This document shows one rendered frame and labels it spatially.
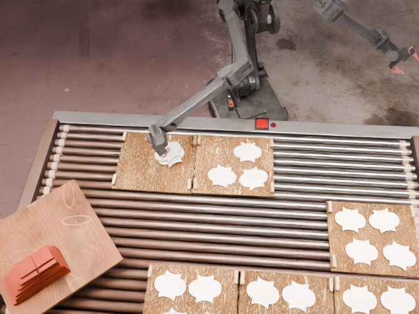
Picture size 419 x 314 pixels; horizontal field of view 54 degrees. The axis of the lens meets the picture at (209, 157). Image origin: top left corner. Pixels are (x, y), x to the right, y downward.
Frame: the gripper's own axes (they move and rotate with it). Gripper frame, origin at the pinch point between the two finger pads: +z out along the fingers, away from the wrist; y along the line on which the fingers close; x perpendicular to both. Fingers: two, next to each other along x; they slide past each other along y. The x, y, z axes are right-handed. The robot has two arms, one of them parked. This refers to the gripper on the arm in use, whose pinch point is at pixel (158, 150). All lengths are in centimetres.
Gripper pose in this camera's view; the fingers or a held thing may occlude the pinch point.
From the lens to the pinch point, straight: 214.9
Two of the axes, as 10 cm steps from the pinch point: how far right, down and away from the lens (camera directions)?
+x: -7.9, 5.3, -3.1
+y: -6.2, -6.7, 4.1
